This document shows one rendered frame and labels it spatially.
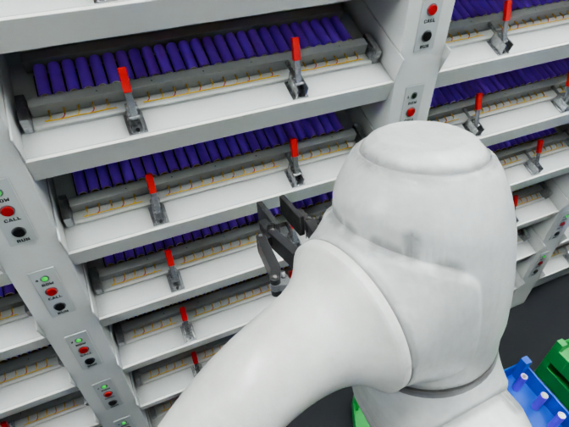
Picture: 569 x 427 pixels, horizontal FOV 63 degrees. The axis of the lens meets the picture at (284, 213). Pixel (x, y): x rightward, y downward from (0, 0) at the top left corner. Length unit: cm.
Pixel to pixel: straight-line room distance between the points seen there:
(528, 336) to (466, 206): 170
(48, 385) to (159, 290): 33
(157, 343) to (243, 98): 62
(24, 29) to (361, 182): 50
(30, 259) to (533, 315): 170
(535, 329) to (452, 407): 162
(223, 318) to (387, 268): 91
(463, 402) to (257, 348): 16
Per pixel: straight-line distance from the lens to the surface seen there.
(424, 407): 35
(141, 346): 114
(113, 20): 66
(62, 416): 133
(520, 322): 196
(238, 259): 100
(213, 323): 114
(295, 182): 88
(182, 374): 129
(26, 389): 118
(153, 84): 76
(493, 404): 38
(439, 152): 25
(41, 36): 66
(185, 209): 85
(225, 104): 76
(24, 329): 102
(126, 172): 88
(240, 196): 87
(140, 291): 99
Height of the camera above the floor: 145
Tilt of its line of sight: 43 degrees down
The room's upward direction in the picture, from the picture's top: straight up
